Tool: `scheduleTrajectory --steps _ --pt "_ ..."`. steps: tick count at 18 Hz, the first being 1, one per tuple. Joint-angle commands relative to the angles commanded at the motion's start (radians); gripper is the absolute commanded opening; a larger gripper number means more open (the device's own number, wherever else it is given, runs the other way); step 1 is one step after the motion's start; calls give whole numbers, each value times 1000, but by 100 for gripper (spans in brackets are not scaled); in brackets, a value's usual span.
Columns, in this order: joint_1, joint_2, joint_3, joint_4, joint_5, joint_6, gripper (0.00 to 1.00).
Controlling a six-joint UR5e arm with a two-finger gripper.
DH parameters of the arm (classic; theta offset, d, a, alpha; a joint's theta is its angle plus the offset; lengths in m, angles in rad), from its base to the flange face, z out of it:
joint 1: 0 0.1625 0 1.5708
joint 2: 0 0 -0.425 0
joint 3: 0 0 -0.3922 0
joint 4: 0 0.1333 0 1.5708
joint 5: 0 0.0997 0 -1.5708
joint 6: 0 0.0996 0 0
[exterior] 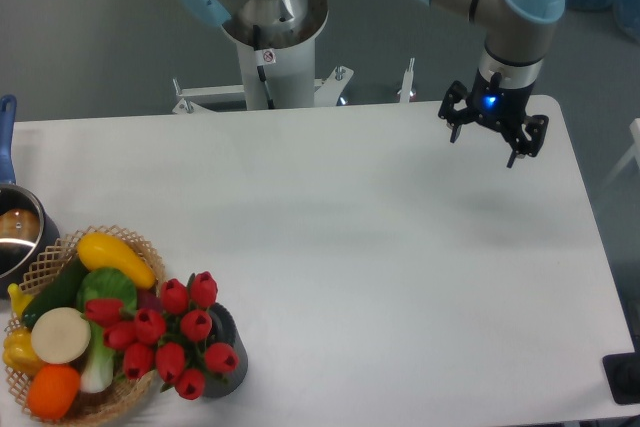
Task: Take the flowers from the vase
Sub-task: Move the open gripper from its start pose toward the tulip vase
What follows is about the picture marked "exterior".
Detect purple red onion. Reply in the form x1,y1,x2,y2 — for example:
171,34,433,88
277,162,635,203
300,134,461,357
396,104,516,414
136,289,163,314

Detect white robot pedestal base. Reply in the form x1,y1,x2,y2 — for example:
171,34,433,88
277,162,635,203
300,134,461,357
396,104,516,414
173,0,354,114

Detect green bok choy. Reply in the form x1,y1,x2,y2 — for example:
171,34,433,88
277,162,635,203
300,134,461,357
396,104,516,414
76,267,137,394

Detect yellow banana tip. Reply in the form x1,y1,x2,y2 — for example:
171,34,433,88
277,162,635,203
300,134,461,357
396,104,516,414
7,283,34,319

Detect yellow bell pepper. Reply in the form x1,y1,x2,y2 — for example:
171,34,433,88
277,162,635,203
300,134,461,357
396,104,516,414
3,328,46,376

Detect red tulip bouquet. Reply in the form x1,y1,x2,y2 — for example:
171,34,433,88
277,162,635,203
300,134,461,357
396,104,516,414
86,271,218,400

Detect yellow squash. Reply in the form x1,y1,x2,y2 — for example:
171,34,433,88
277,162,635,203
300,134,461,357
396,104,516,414
76,232,156,289

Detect blue handled steel saucepan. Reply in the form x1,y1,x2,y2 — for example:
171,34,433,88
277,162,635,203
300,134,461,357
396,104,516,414
1,94,59,300

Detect white furniture piece right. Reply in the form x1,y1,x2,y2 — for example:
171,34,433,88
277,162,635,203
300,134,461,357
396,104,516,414
603,118,639,188

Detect woven wicker basket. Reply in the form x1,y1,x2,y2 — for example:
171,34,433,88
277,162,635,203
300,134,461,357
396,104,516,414
1,225,166,426

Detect dark green cucumber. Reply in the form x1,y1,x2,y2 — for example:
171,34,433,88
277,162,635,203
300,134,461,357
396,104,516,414
21,257,89,329

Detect orange fruit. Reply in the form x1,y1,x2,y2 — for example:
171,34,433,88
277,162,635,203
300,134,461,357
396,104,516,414
26,364,80,420

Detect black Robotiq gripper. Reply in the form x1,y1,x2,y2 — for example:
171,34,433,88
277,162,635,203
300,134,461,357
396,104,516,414
438,71,549,168

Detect white round radish slice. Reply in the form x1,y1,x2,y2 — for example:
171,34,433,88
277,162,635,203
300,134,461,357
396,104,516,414
31,307,91,364

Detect dark grey ribbed vase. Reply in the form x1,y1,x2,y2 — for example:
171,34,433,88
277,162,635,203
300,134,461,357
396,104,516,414
203,303,249,398

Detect black device at table edge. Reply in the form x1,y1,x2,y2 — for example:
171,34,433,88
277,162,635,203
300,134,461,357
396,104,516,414
602,352,639,405

